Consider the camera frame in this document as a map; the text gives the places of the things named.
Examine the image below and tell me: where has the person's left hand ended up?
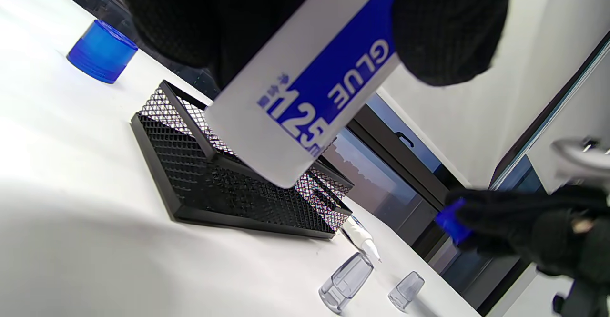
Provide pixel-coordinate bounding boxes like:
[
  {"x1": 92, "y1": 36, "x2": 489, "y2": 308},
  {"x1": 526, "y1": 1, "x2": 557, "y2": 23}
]
[{"x1": 112, "y1": 0, "x2": 522, "y2": 89}]

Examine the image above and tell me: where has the person's right hand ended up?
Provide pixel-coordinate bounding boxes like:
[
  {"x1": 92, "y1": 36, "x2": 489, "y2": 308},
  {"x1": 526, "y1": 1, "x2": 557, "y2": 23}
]
[{"x1": 446, "y1": 184, "x2": 610, "y2": 291}]

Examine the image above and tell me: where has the blue bottle cap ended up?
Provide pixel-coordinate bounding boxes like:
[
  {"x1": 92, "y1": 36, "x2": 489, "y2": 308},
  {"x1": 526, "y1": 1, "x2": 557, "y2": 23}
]
[
  {"x1": 434, "y1": 198, "x2": 473, "y2": 246},
  {"x1": 66, "y1": 19, "x2": 139, "y2": 84}
]

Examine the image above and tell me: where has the small clear cap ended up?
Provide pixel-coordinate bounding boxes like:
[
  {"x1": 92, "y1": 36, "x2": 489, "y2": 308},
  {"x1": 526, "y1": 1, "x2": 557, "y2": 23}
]
[{"x1": 387, "y1": 271, "x2": 426, "y2": 313}]

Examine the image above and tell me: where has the large white glue bottle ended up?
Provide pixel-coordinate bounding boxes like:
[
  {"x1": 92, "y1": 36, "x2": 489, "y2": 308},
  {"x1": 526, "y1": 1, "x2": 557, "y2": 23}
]
[{"x1": 205, "y1": 0, "x2": 401, "y2": 189}]

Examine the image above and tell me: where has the black white tracking controller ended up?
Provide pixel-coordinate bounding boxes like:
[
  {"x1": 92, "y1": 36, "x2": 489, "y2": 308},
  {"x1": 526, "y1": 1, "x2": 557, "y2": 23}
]
[{"x1": 552, "y1": 137, "x2": 610, "y2": 180}]

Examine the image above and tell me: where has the white roller blind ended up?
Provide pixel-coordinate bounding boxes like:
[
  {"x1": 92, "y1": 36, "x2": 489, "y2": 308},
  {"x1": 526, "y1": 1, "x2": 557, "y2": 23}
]
[{"x1": 379, "y1": 0, "x2": 599, "y2": 189}]

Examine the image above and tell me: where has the small white glue bottle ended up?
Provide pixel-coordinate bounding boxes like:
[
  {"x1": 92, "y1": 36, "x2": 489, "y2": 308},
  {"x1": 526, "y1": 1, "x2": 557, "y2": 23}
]
[{"x1": 339, "y1": 215, "x2": 383, "y2": 264}]

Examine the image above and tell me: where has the black mesh desk organizer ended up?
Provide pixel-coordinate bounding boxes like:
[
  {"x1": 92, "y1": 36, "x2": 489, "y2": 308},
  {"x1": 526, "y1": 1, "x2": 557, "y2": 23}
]
[{"x1": 130, "y1": 80, "x2": 355, "y2": 240}]

